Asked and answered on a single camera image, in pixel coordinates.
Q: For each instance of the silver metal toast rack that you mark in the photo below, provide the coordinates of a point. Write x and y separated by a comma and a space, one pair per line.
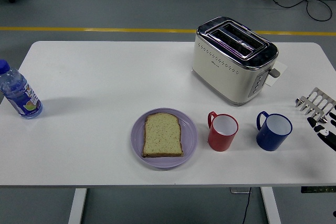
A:
319, 96

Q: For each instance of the cream and chrome toaster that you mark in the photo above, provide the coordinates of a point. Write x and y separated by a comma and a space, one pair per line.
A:
223, 77

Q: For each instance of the white table leg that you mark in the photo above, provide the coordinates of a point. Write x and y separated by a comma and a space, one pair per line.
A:
77, 205
270, 205

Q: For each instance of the clear bottle with blue cap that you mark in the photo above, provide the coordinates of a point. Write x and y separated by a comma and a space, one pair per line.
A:
19, 93

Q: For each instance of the black table control panel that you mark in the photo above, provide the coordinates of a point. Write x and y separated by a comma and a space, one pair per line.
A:
317, 189

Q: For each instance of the slice of toast bread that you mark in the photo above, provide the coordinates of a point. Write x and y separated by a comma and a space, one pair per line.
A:
162, 136

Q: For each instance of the white paper card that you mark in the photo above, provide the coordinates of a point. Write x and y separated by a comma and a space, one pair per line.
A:
282, 67

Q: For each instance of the purple round plate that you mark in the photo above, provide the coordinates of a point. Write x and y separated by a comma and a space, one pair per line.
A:
190, 140

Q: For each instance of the grey under-table bracket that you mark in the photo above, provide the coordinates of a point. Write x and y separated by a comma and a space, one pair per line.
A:
237, 190

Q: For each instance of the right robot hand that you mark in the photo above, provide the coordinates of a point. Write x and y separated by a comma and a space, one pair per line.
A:
321, 132

